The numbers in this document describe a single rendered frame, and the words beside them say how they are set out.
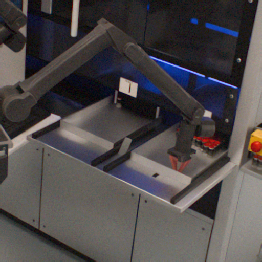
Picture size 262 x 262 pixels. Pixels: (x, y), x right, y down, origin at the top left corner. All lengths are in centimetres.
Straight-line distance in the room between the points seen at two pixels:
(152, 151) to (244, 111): 38
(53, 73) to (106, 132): 70
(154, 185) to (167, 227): 55
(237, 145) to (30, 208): 126
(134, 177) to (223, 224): 50
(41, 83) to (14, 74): 94
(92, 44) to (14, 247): 166
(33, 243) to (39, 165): 46
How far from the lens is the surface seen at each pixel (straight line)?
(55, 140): 256
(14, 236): 351
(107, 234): 310
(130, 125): 271
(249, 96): 244
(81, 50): 200
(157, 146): 258
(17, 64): 293
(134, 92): 270
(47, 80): 199
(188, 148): 233
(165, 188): 234
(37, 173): 324
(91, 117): 274
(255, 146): 245
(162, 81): 217
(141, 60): 208
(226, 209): 266
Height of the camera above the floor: 212
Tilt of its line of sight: 28 degrees down
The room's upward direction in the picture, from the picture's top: 7 degrees clockwise
